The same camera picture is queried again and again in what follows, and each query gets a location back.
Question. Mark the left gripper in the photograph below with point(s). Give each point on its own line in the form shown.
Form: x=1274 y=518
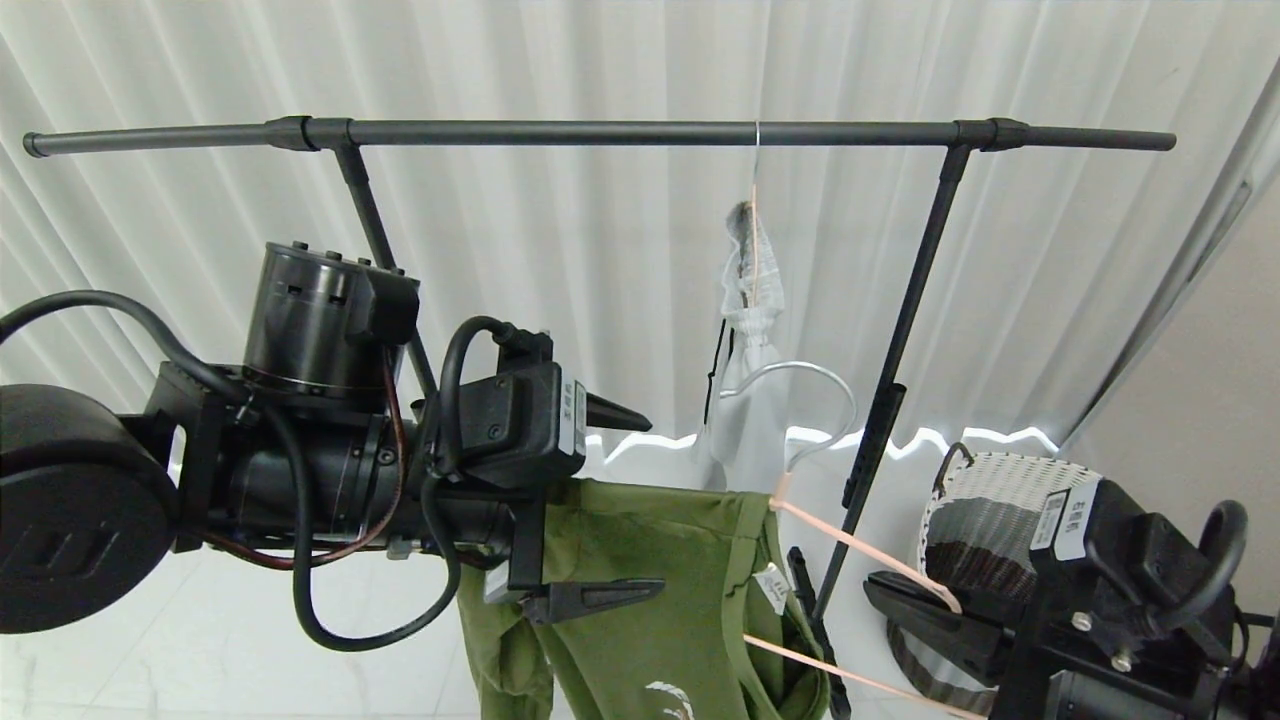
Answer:
x=330 y=495

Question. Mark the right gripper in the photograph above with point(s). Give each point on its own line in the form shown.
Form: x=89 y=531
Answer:
x=1100 y=700

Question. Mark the green garment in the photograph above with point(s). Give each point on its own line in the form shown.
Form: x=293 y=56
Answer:
x=650 y=550

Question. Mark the pink clothes hanger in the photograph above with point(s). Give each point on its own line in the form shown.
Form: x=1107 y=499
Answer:
x=754 y=230
x=860 y=545

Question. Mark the pale grey shorts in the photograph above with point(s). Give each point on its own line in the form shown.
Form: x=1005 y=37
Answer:
x=745 y=430

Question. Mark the white laundry basket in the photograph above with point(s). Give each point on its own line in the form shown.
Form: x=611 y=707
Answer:
x=1000 y=480

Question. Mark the black clothes rack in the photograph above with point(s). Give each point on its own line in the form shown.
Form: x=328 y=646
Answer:
x=600 y=132

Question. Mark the white curtain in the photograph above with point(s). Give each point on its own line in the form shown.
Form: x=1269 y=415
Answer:
x=600 y=60

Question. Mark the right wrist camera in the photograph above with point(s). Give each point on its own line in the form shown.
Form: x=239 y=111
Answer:
x=1110 y=540

